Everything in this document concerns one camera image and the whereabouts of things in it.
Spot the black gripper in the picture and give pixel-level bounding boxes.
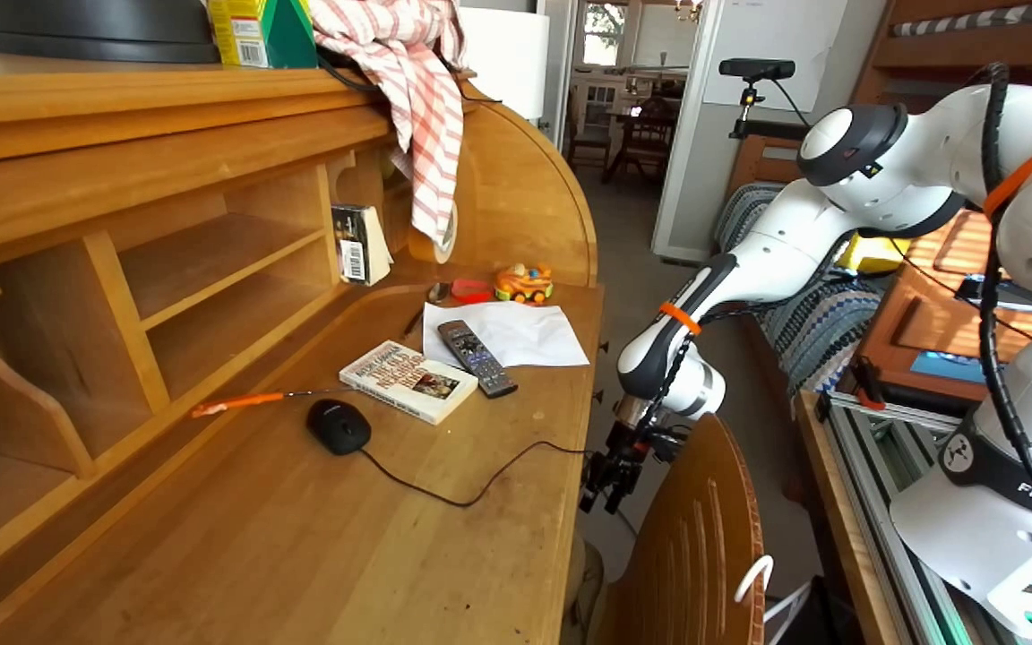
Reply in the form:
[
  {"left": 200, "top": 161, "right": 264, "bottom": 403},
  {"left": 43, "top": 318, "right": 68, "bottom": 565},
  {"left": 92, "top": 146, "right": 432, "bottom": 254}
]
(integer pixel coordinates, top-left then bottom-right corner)
[{"left": 580, "top": 404, "right": 684, "bottom": 514}]

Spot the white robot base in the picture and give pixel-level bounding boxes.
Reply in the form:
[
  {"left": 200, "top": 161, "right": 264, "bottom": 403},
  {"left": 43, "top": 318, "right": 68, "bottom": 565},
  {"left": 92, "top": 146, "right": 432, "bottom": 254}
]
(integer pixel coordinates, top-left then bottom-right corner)
[{"left": 889, "top": 345, "right": 1032, "bottom": 641}]

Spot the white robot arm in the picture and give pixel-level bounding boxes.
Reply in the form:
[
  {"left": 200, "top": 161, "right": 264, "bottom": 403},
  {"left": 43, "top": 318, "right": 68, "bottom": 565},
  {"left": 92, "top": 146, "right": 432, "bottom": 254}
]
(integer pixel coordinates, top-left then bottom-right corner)
[{"left": 580, "top": 84, "right": 1032, "bottom": 508}]

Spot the wooden roll-top desk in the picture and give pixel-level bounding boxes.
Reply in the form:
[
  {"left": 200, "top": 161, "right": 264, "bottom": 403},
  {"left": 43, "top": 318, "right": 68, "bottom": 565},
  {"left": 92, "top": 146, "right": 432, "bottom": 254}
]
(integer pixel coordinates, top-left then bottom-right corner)
[{"left": 0, "top": 54, "right": 601, "bottom": 645}]

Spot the white paper sheet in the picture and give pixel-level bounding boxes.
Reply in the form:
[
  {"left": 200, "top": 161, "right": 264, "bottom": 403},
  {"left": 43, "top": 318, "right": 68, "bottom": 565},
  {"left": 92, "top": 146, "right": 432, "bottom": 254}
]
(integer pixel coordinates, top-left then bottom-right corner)
[{"left": 424, "top": 302, "right": 587, "bottom": 368}]

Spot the wooden chair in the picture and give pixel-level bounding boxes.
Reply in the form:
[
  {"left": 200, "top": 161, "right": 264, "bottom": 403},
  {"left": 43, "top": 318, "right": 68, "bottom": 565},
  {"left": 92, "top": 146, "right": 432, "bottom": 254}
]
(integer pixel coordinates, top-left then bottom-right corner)
[{"left": 587, "top": 419, "right": 766, "bottom": 645}]

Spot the grey remote control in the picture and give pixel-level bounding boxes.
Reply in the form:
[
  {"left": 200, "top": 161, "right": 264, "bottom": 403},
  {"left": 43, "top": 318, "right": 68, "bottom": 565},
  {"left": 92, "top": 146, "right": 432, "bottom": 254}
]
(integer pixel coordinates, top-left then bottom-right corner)
[{"left": 436, "top": 318, "right": 515, "bottom": 398}]

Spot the striped bed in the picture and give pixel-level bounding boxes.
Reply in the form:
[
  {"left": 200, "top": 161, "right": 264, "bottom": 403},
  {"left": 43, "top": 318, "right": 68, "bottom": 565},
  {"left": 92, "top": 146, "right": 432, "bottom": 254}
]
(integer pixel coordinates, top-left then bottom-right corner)
[{"left": 709, "top": 175, "right": 903, "bottom": 398}]

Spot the white paperback book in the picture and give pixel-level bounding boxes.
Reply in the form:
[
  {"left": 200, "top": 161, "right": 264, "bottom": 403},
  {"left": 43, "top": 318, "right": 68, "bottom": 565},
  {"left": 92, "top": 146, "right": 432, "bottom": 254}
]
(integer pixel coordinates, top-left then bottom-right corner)
[{"left": 342, "top": 341, "right": 478, "bottom": 427}]

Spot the yellow pillow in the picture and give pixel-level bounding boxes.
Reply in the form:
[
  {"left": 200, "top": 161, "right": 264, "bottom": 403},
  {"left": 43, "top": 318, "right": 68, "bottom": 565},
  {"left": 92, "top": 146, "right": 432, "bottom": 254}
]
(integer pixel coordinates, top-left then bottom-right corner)
[{"left": 837, "top": 232, "right": 911, "bottom": 276}]

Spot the black computer mouse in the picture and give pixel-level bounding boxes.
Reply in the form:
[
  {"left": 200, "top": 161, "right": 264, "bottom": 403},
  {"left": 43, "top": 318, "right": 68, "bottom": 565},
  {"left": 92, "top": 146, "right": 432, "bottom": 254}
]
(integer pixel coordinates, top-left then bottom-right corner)
[{"left": 305, "top": 398, "right": 368, "bottom": 456}]

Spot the small white black box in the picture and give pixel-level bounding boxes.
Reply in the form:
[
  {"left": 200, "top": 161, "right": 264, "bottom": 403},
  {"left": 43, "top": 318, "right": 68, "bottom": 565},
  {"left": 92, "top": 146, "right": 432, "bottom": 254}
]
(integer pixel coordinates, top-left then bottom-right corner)
[{"left": 332, "top": 205, "right": 393, "bottom": 287}]

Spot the orange pen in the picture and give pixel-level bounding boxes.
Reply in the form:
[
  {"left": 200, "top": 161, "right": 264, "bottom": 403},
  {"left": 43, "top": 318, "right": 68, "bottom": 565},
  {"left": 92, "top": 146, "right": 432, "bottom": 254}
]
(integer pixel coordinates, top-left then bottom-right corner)
[{"left": 189, "top": 392, "right": 301, "bottom": 419}]

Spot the red striped cloth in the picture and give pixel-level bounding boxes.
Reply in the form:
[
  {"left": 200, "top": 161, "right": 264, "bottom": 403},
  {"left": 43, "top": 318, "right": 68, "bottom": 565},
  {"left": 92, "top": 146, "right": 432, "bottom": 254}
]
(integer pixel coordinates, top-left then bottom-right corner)
[{"left": 310, "top": 0, "right": 465, "bottom": 261}]

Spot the yellow green cardboard box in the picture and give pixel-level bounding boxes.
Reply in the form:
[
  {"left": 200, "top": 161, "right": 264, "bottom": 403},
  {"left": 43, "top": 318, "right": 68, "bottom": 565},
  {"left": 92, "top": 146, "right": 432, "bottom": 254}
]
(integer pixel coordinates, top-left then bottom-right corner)
[{"left": 205, "top": 0, "right": 317, "bottom": 67}]

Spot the black round container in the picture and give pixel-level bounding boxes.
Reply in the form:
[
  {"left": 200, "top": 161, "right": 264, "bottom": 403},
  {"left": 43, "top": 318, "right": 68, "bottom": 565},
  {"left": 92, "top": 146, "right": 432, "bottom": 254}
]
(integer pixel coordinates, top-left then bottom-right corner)
[{"left": 0, "top": 0, "right": 219, "bottom": 64}]

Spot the black mouse cable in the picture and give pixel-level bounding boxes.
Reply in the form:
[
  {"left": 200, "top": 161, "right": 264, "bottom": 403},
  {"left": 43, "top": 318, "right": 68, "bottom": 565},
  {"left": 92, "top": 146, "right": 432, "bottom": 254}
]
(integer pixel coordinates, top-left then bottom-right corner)
[{"left": 358, "top": 439, "right": 587, "bottom": 514}]

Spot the black camera on tripod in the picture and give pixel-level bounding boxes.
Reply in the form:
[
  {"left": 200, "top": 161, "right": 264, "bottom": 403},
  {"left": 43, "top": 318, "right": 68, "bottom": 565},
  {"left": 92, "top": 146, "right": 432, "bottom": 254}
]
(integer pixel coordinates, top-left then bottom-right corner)
[{"left": 717, "top": 58, "right": 801, "bottom": 139}]

